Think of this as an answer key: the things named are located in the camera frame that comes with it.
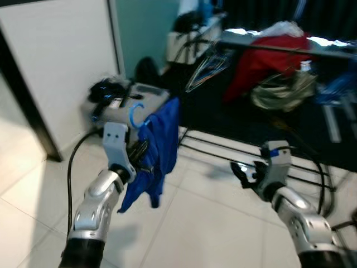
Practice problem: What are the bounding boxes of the blue mesh garment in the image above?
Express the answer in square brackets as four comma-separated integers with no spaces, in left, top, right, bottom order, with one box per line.
[118,98,181,214]

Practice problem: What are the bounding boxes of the blue plastic hanger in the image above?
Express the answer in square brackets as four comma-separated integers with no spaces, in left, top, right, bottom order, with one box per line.
[128,102,150,130]

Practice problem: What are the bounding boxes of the grey storage bench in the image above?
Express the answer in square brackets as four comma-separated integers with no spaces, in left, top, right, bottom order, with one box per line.
[89,83,172,135]

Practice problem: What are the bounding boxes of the black tangled gear bundle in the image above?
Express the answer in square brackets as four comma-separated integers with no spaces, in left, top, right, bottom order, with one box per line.
[88,78,133,108]

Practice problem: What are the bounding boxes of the black bag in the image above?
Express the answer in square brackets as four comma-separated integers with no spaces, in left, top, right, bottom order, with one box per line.
[136,56,163,85]

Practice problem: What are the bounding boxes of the grey green garment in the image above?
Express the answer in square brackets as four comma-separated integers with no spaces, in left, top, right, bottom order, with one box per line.
[249,71,320,112]

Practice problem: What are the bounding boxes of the white shelf unit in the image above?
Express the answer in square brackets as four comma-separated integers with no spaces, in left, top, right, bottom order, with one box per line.
[166,14,225,66]

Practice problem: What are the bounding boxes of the red garment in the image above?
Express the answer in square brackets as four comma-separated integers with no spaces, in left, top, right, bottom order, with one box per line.
[223,33,314,105]

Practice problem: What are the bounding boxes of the blue plastic sheet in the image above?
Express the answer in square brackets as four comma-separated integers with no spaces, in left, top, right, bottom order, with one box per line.
[315,70,357,109]

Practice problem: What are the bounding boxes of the black clothes rack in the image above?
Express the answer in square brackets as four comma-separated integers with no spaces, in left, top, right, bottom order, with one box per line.
[178,39,357,217]

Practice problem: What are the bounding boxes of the grey table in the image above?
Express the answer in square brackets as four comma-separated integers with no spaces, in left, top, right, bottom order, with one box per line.
[216,28,357,61]

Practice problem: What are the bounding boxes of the white plastic bag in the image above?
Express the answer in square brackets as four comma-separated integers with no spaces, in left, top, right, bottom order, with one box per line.
[261,21,306,39]

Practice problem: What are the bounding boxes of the dark curtain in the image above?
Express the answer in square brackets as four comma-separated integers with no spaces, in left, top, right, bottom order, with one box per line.
[223,0,357,40]

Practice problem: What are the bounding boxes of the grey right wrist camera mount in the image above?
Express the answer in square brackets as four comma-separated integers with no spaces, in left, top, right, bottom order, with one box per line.
[258,141,292,200]

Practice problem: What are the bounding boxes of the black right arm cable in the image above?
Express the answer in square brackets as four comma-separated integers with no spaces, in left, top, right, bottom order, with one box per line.
[289,145,331,217]

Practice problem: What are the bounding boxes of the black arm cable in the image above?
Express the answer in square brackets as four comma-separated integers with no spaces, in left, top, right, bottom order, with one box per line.
[289,145,331,217]
[67,130,107,235]

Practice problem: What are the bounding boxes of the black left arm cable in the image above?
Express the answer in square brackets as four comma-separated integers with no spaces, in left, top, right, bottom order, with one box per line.
[67,130,107,235]

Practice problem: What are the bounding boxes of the white metal frame stand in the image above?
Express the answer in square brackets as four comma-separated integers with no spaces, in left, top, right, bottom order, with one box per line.
[325,103,345,144]

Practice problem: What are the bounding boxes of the thin coloured wire hangers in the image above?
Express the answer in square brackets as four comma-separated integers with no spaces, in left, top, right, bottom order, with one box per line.
[184,47,232,93]

